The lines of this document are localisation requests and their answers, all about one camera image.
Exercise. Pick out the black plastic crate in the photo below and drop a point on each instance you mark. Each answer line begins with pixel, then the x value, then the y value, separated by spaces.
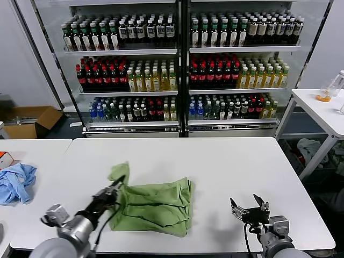
pixel 292 158

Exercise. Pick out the small dark white label bottle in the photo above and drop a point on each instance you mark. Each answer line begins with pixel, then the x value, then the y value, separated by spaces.
pixel 237 108
pixel 222 113
pixel 230 113
pixel 129 115
pixel 122 115
pixel 136 113
pixel 144 113
pixel 244 108

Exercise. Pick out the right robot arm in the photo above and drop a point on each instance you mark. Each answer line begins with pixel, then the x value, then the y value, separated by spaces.
pixel 279 247

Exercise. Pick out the light green polo shirt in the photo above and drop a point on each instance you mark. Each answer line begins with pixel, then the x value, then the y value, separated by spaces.
pixel 156 204

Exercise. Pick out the clear bottle white cap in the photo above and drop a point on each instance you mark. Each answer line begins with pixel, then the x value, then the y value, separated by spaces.
pixel 338 83

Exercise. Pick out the small blue drink bottle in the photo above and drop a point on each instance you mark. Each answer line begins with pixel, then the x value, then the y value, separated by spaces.
pixel 192 111
pixel 100 113
pixel 93 113
pixel 200 111

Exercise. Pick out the grey rounded object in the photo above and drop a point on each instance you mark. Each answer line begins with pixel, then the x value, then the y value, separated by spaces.
pixel 1 232

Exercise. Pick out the glass door beverage cooler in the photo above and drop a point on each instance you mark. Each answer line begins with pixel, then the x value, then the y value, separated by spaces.
pixel 129 129

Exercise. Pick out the black bulky object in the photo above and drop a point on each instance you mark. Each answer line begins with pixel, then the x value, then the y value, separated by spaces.
pixel 325 182

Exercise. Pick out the crumpled grey cloth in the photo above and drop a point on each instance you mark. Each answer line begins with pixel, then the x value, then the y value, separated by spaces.
pixel 309 147

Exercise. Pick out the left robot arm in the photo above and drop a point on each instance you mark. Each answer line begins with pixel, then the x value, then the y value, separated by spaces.
pixel 75 231

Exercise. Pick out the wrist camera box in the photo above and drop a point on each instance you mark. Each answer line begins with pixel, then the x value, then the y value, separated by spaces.
pixel 57 213
pixel 279 225

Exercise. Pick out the shelf with bottled drinks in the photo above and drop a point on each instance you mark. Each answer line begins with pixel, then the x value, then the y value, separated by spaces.
pixel 232 129

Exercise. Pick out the small red cap cola bottle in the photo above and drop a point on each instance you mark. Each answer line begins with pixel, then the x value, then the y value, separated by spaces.
pixel 160 111
pixel 260 107
pixel 252 107
pixel 152 111

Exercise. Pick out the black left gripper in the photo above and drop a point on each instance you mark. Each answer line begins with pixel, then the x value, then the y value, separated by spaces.
pixel 103 204

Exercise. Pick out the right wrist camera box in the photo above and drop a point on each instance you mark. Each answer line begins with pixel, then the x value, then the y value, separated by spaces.
pixel 279 225

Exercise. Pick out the white scrap on floor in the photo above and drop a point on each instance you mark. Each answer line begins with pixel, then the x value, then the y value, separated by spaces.
pixel 76 124

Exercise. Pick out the small white side table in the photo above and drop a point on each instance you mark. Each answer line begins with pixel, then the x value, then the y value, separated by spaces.
pixel 318 113

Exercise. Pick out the small yellow tea bottle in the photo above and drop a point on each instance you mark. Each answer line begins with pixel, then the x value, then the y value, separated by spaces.
pixel 267 110
pixel 273 109
pixel 167 114
pixel 173 114

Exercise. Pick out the glass beaker orange liquid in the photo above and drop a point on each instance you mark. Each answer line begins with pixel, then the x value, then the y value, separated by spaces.
pixel 323 98

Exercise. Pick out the white cap beige label bottle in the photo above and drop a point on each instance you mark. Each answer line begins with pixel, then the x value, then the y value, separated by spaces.
pixel 261 30
pixel 252 31

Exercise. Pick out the orange and white carton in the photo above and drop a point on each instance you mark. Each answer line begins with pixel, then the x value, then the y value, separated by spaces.
pixel 4 160

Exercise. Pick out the clear drinking glass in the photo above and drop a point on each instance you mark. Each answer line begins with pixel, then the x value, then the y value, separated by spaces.
pixel 342 107

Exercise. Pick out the green cap dark tea bottle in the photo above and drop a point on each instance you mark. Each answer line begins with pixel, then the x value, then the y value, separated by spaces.
pixel 242 35
pixel 223 35
pixel 214 35
pixel 233 35
pixel 105 40
pixel 68 40
pixel 114 39
pixel 204 35
pixel 194 35
pixel 96 40
pixel 77 40
pixel 86 40

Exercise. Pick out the open brown cardboard box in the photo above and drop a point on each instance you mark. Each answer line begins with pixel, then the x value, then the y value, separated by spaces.
pixel 19 131

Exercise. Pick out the white cap blue label bottle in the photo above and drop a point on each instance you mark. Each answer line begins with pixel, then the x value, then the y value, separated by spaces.
pixel 140 31
pixel 131 32
pixel 289 29
pixel 280 29
pixel 270 30
pixel 160 31
pixel 297 28
pixel 170 31
pixel 123 32
pixel 150 31

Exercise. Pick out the crumpled light blue shirt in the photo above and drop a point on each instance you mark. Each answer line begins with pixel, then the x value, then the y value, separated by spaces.
pixel 16 185

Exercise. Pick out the small clear water bottle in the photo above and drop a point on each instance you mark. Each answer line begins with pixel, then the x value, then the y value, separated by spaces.
pixel 215 111
pixel 115 114
pixel 107 114
pixel 207 111

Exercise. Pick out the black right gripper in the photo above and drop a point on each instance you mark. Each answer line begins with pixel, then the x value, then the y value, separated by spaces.
pixel 255 216

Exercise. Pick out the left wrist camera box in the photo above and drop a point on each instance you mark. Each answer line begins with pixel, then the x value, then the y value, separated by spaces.
pixel 57 213

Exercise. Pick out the dark green cloth pile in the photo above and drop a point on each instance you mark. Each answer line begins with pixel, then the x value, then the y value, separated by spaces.
pixel 339 154

